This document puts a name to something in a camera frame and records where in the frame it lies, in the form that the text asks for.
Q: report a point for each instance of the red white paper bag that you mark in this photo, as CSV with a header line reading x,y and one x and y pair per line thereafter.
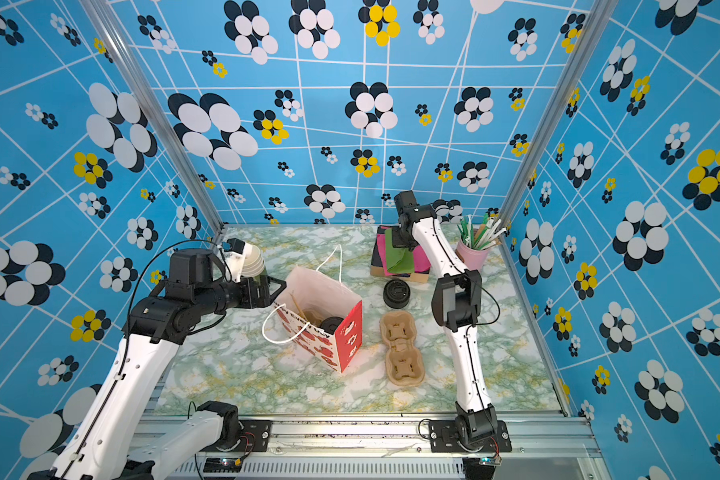
x,y
322,289

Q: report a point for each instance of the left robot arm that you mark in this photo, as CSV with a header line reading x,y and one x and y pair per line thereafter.
x,y
200,282

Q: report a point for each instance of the green paper napkin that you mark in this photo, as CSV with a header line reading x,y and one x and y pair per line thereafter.
x,y
398,260

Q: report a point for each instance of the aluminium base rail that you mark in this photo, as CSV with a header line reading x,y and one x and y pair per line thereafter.
x,y
527,445

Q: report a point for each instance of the pink straw holder cup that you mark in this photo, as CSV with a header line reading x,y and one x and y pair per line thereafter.
x,y
472,259

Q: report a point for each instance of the green paper cup stack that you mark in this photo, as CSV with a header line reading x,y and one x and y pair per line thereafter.
x,y
254,263

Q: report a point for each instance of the brown pulp cup carrier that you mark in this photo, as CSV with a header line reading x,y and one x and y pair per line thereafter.
x,y
403,360
316,318

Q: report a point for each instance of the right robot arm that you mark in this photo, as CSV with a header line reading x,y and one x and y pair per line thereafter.
x,y
456,307

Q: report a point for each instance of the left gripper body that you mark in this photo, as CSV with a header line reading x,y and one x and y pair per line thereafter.
x,y
242,294

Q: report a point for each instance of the black cup lid stack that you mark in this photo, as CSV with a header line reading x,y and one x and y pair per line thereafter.
x,y
396,294

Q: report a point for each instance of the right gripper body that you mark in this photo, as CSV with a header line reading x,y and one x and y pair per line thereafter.
x,y
400,240

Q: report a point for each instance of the brown straw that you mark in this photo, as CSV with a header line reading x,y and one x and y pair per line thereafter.
x,y
301,312

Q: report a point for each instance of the colourful napkin stack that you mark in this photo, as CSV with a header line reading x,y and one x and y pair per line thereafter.
x,y
377,265

